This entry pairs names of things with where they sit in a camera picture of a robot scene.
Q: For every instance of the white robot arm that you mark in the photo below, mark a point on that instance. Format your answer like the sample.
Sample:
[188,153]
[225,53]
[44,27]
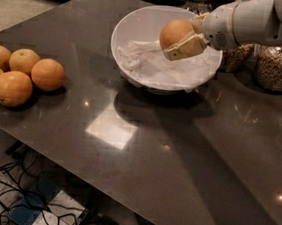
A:
[257,22]

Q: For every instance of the white board on floor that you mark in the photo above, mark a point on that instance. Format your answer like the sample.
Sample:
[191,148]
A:
[62,210]

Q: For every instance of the round jar of grains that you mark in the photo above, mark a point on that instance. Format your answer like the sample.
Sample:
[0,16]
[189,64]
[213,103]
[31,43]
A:
[268,69]

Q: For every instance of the white cloth in bowl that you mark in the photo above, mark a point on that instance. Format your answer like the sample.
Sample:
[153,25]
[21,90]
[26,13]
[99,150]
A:
[145,64]

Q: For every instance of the orange front centre of pile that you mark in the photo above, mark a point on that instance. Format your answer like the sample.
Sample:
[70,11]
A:
[15,88]

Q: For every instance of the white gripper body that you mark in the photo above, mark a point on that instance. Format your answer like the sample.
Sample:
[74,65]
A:
[219,26]

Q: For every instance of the orange back centre of pile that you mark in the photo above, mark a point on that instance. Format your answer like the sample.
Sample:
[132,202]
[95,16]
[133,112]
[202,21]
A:
[23,60]

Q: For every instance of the blue box on floor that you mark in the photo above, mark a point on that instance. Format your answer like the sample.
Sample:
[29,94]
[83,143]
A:
[34,202]

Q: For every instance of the orange front right of pile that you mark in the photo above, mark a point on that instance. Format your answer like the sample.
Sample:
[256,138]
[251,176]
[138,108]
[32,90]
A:
[48,75]

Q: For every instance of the back glass jar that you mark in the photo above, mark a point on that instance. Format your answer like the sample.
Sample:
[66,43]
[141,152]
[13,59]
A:
[197,6]

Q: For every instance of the glass jar of nuts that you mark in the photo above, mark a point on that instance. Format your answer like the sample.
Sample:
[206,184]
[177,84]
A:
[233,59]

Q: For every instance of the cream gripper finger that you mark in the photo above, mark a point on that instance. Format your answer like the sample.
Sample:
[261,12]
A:
[191,45]
[197,22]

